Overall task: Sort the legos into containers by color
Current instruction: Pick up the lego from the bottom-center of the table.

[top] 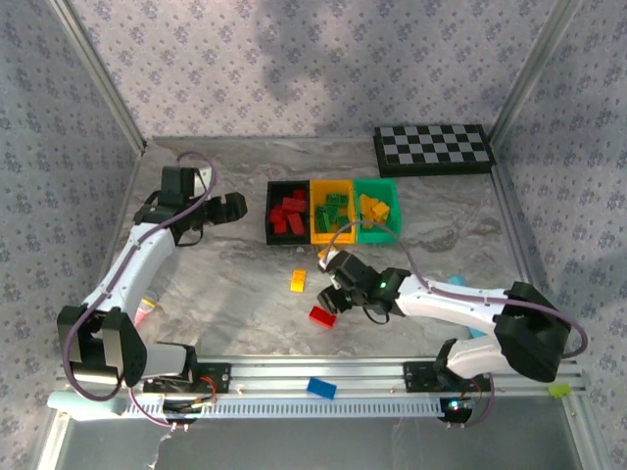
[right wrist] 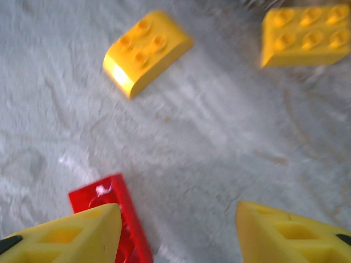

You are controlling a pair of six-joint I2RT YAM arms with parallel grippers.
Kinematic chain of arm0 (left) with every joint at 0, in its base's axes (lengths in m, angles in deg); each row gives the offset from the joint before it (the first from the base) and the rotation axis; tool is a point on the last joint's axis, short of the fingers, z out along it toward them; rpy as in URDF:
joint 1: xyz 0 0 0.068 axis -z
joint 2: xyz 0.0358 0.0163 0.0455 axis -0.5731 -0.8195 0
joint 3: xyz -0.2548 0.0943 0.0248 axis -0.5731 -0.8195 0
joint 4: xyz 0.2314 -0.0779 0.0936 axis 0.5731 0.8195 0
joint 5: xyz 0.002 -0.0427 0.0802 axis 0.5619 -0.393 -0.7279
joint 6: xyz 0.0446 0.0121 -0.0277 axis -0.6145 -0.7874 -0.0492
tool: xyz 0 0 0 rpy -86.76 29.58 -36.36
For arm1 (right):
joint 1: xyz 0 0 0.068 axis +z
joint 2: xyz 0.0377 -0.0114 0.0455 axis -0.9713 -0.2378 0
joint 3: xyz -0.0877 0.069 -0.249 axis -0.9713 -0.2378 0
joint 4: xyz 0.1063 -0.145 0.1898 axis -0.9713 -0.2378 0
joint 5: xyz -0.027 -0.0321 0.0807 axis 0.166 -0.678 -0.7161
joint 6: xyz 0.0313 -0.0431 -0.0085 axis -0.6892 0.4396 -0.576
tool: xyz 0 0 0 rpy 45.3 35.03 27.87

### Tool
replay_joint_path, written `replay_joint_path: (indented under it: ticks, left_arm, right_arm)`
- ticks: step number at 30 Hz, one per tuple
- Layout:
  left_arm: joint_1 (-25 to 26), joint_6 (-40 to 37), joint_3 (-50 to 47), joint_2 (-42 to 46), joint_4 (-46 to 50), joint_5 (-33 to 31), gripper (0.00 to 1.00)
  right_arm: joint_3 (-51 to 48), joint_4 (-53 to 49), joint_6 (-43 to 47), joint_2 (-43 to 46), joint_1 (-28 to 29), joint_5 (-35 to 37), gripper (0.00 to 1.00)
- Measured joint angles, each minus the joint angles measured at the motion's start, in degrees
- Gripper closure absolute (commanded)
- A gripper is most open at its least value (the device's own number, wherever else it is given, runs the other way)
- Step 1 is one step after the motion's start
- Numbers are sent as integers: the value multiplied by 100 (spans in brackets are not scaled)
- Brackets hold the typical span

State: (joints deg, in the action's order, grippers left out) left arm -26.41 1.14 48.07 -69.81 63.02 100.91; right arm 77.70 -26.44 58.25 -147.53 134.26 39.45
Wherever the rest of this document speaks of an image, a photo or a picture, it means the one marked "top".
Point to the right circuit board with LED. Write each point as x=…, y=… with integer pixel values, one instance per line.
x=455, y=408

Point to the left circuit board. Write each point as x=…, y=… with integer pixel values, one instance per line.
x=186, y=406

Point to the green plastic bin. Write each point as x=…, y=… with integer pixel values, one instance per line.
x=387, y=188

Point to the black plastic bin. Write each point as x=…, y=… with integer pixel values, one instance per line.
x=274, y=191

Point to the light blue foam piece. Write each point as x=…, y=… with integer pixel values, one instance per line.
x=83, y=404

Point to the red lego brick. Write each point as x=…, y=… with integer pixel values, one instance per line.
x=322, y=315
x=276, y=214
x=294, y=204
x=300, y=194
x=295, y=224
x=280, y=227

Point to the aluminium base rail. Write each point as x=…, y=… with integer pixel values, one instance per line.
x=318, y=367

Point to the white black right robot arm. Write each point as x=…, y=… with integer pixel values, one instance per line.
x=441, y=303

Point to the pink white small item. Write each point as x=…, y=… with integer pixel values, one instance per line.
x=147, y=307

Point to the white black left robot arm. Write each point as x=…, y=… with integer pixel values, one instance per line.
x=127, y=264

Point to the yellow plastic bin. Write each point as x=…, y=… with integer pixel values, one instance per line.
x=321, y=188

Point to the aluminium frame bar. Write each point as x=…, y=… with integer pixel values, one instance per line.
x=516, y=220
x=139, y=164
x=534, y=73
x=103, y=78

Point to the lime green lego brick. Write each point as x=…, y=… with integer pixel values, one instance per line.
x=560, y=390

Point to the blue lego brick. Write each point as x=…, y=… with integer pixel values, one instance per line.
x=321, y=388

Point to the black grey chessboard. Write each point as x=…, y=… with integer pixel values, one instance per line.
x=431, y=147

